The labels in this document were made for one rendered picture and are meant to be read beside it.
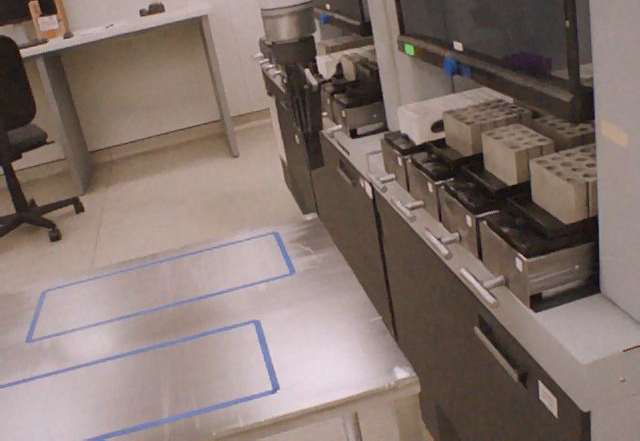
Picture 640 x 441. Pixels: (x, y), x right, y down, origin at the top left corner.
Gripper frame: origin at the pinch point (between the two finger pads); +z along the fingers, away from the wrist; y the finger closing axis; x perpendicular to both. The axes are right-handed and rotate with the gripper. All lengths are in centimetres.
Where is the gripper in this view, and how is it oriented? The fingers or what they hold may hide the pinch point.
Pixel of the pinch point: (312, 149)
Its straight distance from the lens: 126.7
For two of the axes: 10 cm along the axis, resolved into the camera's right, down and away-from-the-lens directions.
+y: -4.2, -2.7, 8.7
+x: -8.9, 3.0, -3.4
